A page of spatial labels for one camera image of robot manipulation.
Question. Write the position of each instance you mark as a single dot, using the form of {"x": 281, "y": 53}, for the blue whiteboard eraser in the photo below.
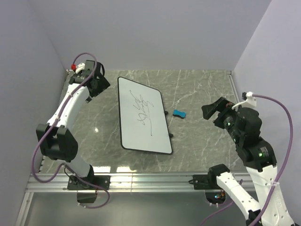
{"x": 179, "y": 114}

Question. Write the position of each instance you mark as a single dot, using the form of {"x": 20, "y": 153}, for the aluminium rail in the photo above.
{"x": 229, "y": 73}
{"x": 170, "y": 182}

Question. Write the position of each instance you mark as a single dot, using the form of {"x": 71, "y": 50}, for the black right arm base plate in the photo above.
{"x": 203, "y": 182}

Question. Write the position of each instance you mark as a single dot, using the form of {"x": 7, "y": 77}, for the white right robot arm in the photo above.
{"x": 243, "y": 124}

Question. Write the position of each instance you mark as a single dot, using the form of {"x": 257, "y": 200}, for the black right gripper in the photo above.
{"x": 207, "y": 109}

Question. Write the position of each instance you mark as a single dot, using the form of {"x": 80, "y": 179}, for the white whiteboard black frame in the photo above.
{"x": 142, "y": 119}

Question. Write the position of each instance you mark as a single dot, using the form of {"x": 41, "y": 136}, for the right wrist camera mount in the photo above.
{"x": 249, "y": 101}

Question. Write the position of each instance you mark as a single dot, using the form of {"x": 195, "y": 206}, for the aluminium right side rail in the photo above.
{"x": 229, "y": 73}

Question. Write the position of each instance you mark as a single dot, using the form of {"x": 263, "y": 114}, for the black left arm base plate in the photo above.
{"x": 98, "y": 182}

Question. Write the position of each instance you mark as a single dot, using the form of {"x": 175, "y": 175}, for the aluminium front rail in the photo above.
{"x": 170, "y": 182}

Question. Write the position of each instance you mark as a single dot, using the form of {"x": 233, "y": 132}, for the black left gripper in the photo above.
{"x": 102, "y": 84}

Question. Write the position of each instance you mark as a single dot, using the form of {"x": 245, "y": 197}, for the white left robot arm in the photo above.
{"x": 55, "y": 138}

